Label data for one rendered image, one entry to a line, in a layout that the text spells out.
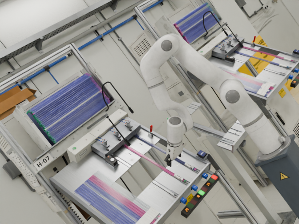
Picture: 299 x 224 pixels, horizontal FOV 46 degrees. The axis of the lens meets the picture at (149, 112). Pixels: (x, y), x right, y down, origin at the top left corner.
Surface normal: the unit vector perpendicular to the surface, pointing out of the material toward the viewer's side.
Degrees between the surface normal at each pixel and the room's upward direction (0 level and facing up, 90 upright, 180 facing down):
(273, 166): 90
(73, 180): 48
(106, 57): 90
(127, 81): 90
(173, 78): 90
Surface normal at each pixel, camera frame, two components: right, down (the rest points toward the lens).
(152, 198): -0.05, -0.74
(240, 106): 0.18, 0.70
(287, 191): -0.51, 0.45
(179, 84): -0.64, 0.54
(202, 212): 0.48, -0.28
